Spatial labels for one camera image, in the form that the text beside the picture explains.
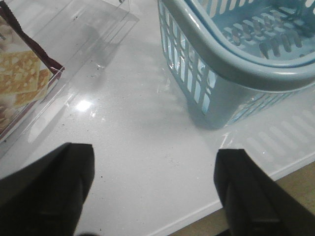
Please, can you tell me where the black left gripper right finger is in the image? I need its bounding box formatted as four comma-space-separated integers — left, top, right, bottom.
214, 149, 315, 236

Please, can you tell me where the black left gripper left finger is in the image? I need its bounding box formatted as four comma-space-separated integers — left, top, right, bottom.
0, 143, 95, 236

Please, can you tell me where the light blue plastic basket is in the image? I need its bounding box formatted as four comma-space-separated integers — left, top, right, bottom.
158, 0, 315, 129

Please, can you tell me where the maroon cracker package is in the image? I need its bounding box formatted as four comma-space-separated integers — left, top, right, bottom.
0, 1, 64, 139

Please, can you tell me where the clear acrylic left shelf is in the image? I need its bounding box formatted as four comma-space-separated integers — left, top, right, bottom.
0, 0, 131, 159

